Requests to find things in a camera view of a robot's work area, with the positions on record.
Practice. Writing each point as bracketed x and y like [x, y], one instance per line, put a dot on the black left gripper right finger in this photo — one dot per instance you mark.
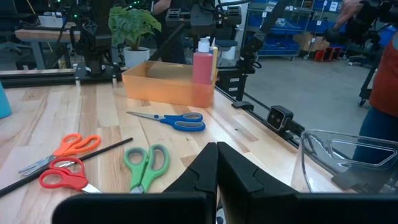
[248, 205]

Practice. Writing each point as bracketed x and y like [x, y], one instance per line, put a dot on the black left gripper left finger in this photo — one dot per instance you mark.
[186, 205]

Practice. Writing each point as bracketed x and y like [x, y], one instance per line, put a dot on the red paint bottle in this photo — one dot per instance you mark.
[202, 68]

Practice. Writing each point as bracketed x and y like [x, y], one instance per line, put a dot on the thin black paintbrush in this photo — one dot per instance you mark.
[18, 186]
[109, 148]

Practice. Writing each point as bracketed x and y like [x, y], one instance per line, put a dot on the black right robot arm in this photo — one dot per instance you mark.
[93, 40]

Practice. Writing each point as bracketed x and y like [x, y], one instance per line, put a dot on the person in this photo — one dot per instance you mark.
[385, 77]
[161, 6]

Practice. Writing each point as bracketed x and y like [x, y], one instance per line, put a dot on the green potted plant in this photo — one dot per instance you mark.
[133, 25]

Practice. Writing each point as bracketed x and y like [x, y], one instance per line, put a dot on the white plant pot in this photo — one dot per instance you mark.
[136, 57]

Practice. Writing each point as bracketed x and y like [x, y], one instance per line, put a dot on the metal shelf with blue bins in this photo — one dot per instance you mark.
[280, 28]

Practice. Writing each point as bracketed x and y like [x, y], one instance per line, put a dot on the orange translucent plastic bin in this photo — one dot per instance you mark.
[155, 87]

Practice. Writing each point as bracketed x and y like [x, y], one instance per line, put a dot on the clear plastic bin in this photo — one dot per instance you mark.
[342, 155]

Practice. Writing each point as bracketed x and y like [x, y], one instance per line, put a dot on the cardboard box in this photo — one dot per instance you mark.
[308, 40]

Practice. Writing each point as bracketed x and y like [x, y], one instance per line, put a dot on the red crates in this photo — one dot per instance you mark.
[320, 55]

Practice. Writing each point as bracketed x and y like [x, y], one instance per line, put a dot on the person's hand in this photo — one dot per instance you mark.
[348, 9]

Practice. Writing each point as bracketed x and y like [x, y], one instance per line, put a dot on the white container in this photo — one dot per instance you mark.
[49, 21]

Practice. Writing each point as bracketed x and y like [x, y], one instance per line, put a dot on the wooden workbench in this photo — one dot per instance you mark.
[40, 34]

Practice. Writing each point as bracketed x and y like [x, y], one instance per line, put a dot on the table-level camera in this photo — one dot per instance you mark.
[280, 118]

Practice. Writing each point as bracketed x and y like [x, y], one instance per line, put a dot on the black aluminium table frame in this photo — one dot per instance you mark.
[37, 79]

